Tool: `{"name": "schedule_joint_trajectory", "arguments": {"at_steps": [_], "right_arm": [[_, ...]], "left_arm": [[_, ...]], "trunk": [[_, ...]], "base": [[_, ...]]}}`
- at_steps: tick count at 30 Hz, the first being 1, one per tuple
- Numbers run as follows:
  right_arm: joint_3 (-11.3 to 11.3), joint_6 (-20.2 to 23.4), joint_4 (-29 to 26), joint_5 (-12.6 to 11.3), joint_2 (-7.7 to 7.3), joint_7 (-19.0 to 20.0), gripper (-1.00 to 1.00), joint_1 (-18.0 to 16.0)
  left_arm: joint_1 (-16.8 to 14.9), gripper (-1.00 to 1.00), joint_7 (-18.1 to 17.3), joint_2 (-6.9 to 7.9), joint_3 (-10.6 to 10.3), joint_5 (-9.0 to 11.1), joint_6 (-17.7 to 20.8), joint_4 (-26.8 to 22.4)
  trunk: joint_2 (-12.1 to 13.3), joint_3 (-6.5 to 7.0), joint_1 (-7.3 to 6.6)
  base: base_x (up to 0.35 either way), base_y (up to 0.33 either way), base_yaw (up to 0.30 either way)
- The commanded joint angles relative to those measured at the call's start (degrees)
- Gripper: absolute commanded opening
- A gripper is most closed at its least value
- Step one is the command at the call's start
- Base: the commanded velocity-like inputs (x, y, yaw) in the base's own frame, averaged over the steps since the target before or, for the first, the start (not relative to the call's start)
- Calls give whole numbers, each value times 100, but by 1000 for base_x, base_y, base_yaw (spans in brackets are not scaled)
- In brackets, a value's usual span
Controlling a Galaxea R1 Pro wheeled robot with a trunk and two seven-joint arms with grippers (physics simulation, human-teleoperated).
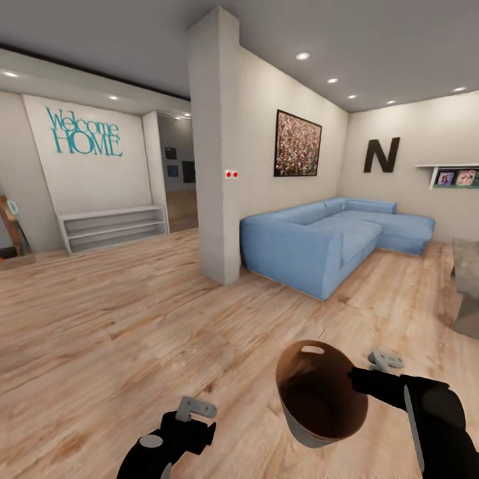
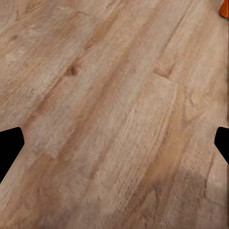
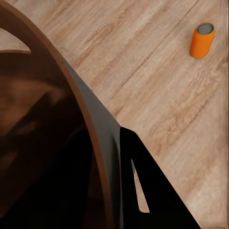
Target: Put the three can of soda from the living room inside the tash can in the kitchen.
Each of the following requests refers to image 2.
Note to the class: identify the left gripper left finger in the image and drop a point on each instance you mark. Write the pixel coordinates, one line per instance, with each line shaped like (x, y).
(11, 143)

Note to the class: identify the can of soda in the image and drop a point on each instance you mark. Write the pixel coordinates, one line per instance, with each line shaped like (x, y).
(224, 10)

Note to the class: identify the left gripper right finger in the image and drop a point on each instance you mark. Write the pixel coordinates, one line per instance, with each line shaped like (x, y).
(222, 142)

